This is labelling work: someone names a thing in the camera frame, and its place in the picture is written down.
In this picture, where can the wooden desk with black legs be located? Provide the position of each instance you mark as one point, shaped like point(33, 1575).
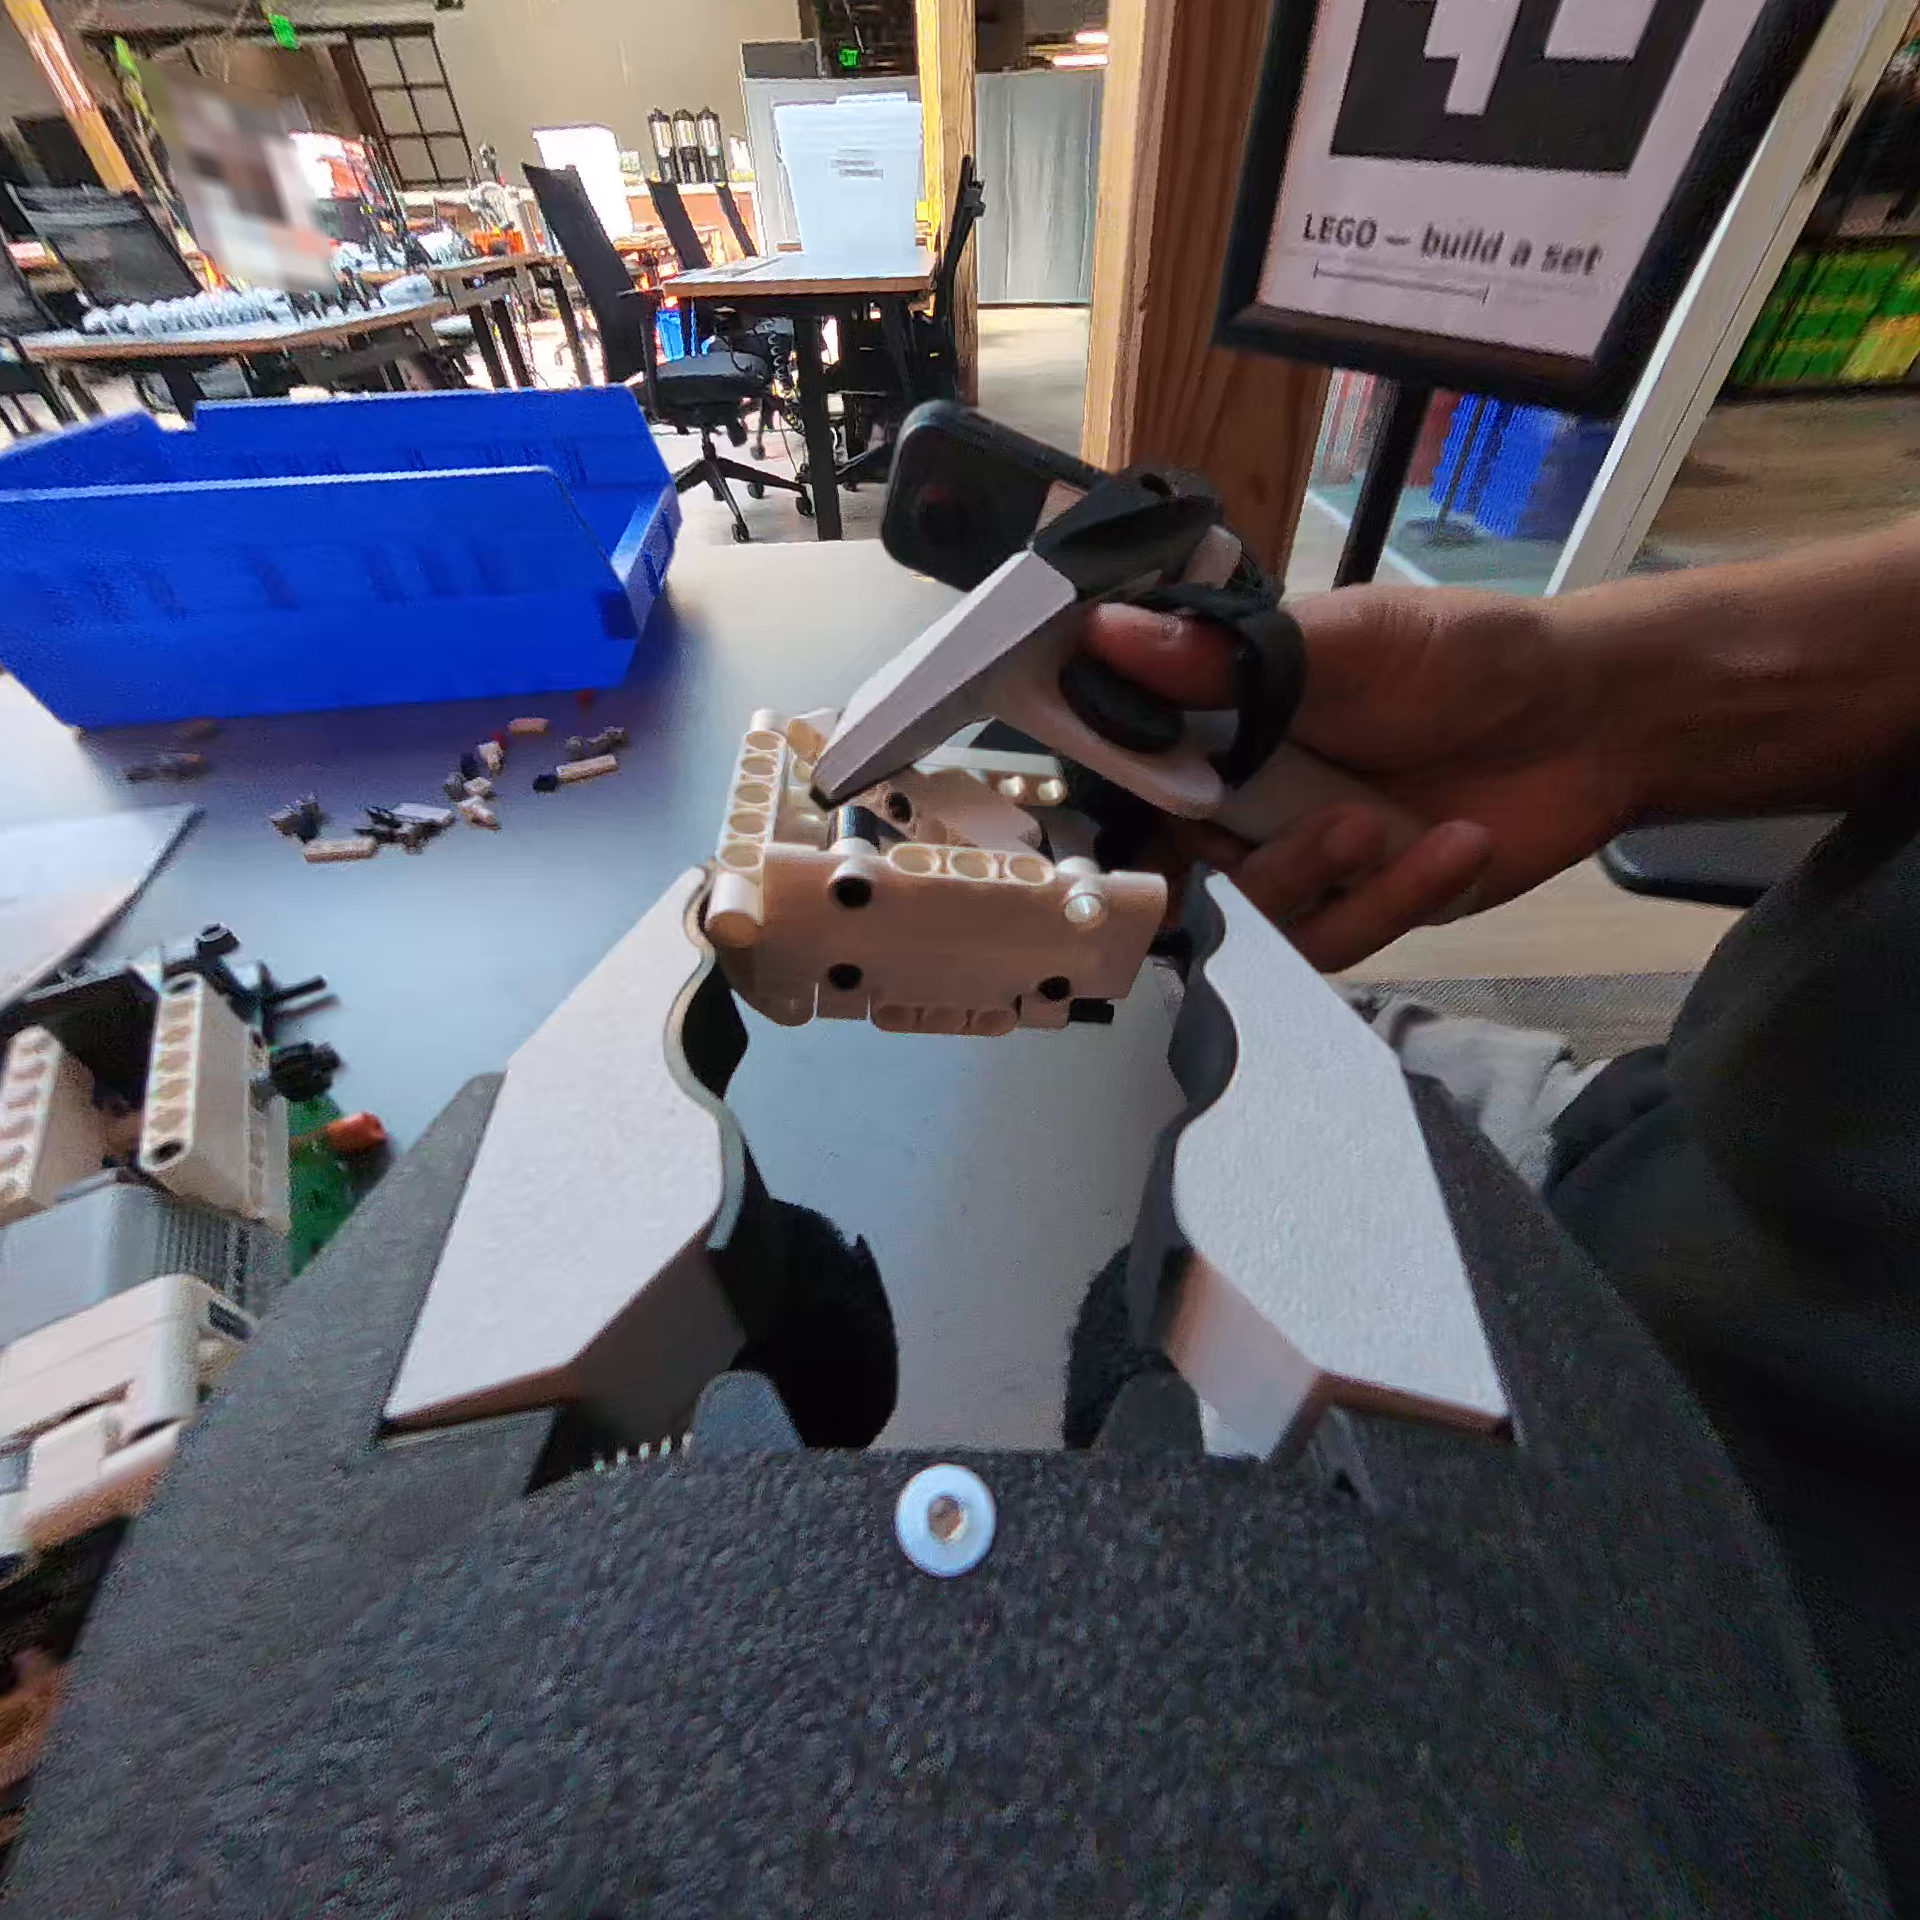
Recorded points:
point(801, 277)

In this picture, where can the black office chair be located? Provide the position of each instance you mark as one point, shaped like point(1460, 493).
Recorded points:
point(919, 346)
point(660, 346)

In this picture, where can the thick wooden post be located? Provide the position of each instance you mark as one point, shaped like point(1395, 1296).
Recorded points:
point(1186, 271)

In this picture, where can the white lego subassembly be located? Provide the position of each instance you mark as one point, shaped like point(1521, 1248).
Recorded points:
point(929, 920)

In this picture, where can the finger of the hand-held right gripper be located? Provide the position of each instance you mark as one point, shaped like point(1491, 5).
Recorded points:
point(937, 676)

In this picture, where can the person's right hand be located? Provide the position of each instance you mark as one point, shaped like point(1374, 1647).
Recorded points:
point(1440, 705)

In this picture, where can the stack of green boxes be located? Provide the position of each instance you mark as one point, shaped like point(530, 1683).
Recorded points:
point(1836, 316)

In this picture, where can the black framed sign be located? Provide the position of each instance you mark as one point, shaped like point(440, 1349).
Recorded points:
point(1486, 166)

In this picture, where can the long wooden work table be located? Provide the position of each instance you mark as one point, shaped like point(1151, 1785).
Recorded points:
point(225, 324)

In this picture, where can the thin wooden post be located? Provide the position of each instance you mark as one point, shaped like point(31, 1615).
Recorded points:
point(948, 137)

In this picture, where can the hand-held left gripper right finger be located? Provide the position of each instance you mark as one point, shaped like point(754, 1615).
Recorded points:
point(1321, 1216)

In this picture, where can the white board on desk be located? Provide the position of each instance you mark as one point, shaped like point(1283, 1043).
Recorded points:
point(847, 173)

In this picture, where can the person's dark clothing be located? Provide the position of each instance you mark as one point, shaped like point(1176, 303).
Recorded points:
point(1768, 1276)

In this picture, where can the person's right forearm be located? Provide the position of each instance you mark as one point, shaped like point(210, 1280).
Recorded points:
point(1768, 676)

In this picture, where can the stack of blue crates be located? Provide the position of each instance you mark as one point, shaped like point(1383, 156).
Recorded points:
point(1516, 467)

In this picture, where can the lego instruction booklet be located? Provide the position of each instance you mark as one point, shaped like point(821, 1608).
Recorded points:
point(74, 893)

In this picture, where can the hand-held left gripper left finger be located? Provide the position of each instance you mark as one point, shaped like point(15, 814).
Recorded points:
point(577, 1186)

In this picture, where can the scattered small lego pieces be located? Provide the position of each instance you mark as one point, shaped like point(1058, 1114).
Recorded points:
point(448, 796)

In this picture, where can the blue plastic bin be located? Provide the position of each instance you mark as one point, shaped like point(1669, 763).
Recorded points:
point(330, 570)

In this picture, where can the white and green lego vehicle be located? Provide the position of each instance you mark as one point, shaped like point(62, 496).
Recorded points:
point(165, 1140)

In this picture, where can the black sign stand pole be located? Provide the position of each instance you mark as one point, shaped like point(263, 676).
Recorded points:
point(1376, 481)

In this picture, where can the white slanted frame post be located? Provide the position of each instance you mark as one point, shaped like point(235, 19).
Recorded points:
point(1695, 346)

